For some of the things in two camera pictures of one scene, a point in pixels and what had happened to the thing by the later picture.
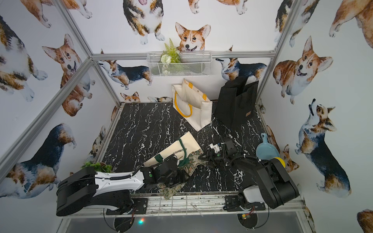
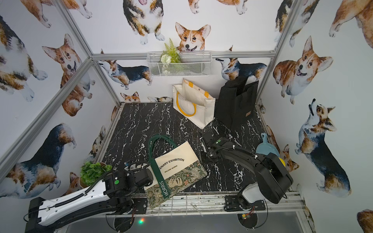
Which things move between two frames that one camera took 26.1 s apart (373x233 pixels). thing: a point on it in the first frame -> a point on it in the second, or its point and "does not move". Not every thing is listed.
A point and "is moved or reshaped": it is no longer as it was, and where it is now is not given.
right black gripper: (209, 152) -> (214, 159)
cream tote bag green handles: (190, 156) is moved or reshaped
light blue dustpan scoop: (265, 151) does not move
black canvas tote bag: (236, 100) does not move
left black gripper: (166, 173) -> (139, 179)
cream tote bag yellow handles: (192, 105) does not move
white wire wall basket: (165, 64) does not move
